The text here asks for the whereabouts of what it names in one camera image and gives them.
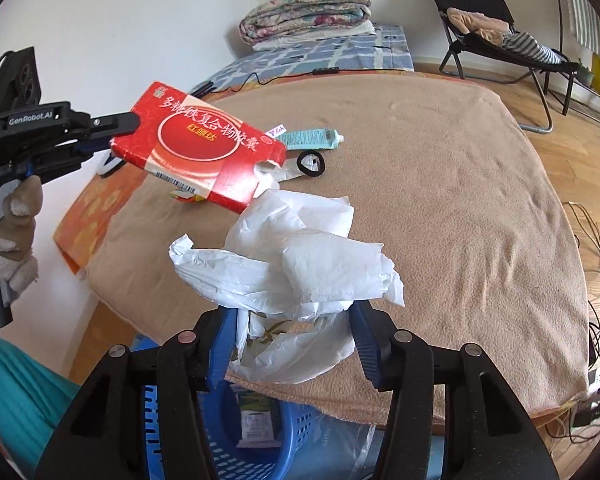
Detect tan blanket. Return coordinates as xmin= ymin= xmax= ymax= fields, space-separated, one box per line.
xmin=87 ymin=75 xmax=591 ymax=423

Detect person's left hand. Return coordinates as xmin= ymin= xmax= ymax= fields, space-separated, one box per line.
xmin=0 ymin=177 xmax=43 ymax=302

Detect folded floral quilt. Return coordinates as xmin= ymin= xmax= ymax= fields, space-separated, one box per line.
xmin=239 ymin=0 xmax=373 ymax=46

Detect black cable with controller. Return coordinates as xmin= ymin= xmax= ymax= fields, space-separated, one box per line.
xmin=230 ymin=66 xmax=346 ymax=92

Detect red snack wrapper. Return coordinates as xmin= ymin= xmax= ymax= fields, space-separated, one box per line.
xmin=110 ymin=81 xmax=288 ymax=213

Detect black power strip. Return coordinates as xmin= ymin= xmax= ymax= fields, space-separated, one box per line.
xmin=570 ymin=385 xmax=600 ymax=429

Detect white green packet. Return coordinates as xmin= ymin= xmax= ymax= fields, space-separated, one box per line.
xmin=235 ymin=390 xmax=282 ymax=449

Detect green striped hanging cloth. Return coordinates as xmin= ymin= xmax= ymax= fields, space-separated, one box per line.
xmin=565 ymin=0 xmax=600 ymax=57

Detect blue plastic basket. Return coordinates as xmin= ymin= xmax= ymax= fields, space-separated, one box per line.
xmin=130 ymin=335 xmax=313 ymax=480

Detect white paper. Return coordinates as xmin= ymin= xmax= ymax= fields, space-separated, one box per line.
xmin=257 ymin=162 xmax=302 ymax=192
xmin=169 ymin=190 xmax=406 ymax=386

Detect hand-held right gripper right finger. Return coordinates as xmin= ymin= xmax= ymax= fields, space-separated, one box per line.
xmin=349 ymin=299 xmax=561 ymax=480

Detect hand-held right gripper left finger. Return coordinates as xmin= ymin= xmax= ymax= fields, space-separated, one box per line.
xmin=32 ymin=305 xmax=241 ymax=480

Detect yellow packet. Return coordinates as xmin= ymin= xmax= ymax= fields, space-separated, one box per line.
xmin=169 ymin=187 xmax=206 ymax=204

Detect clear plastic sheet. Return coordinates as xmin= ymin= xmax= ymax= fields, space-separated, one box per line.
xmin=305 ymin=410 xmax=447 ymax=480

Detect person's teal pants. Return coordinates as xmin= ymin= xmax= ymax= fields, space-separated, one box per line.
xmin=0 ymin=335 xmax=81 ymax=477

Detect beige clothes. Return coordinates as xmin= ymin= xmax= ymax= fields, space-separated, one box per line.
xmin=446 ymin=7 xmax=512 ymax=44

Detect blue plaid bedsheet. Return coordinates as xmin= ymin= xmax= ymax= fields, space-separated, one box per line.
xmin=195 ymin=22 xmax=415 ymax=93

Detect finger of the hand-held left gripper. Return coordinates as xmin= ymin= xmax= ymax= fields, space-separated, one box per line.
xmin=26 ymin=141 xmax=115 ymax=182
xmin=70 ymin=112 xmax=142 ymax=137

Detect folded white sheet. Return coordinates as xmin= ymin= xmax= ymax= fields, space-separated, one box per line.
xmin=252 ymin=20 xmax=378 ymax=52

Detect teal tube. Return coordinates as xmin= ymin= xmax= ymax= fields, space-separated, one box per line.
xmin=280 ymin=127 xmax=345 ymax=152

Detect tan floor cable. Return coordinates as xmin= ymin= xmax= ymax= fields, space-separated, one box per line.
xmin=565 ymin=201 xmax=600 ymax=274

